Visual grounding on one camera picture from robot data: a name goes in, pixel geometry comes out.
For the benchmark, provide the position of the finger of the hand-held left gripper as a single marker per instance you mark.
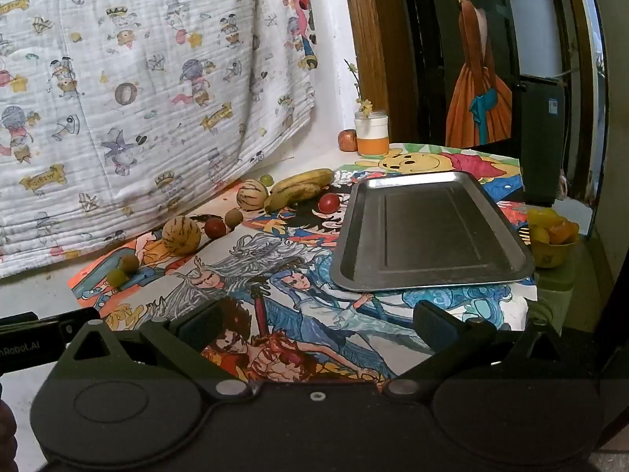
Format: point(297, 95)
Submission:
point(78, 317)

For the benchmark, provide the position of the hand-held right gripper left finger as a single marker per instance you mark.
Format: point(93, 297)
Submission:
point(196, 327)

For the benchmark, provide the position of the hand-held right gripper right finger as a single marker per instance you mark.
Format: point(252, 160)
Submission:
point(435, 327)

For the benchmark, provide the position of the metal tray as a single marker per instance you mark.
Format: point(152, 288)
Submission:
point(427, 236)

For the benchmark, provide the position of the striped yellow melon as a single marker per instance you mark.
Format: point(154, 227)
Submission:
point(181, 236)
point(251, 195)

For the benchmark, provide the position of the brown longan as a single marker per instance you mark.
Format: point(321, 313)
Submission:
point(234, 217)

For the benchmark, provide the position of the yellow banana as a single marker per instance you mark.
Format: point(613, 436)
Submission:
point(290, 197)
point(309, 177)

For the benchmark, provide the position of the red tomato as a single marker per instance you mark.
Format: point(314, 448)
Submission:
point(329, 202)

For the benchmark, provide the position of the small brown round fruit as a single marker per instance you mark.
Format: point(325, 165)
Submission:
point(129, 263)

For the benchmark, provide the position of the dark red round fruit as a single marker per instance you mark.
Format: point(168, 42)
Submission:
point(215, 227)

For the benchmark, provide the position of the colourful cartoon printed tablecloth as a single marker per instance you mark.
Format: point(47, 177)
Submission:
point(295, 265)

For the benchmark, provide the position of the yellow bowl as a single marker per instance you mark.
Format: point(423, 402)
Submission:
point(545, 255)

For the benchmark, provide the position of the yellow citrus fruit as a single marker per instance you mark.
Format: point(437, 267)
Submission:
point(540, 217)

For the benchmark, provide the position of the orange citrus fruit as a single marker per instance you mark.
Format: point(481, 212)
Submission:
point(565, 232)

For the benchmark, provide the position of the red apple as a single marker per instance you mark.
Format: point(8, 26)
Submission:
point(348, 139)

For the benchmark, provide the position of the black appliance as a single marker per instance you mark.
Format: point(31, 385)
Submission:
point(540, 147)

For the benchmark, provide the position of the yellow flower sprig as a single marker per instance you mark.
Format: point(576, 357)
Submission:
point(364, 106)

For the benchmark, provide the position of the white cartoon printed blanket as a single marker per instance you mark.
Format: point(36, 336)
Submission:
point(147, 83)

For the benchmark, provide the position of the wall poster with orange dress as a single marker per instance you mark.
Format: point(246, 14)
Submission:
point(471, 98)

